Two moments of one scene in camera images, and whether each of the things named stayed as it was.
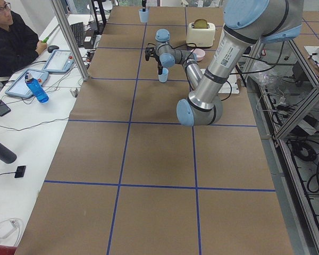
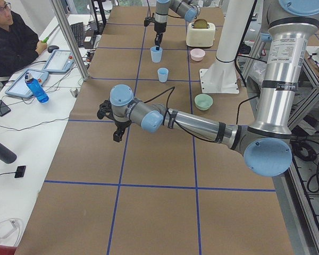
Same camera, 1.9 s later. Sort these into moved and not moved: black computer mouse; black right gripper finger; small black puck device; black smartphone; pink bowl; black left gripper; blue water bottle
Moved: black left gripper; black right gripper finger
Not moved: blue water bottle; pink bowl; black computer mouse; black smartphone; small black puck device
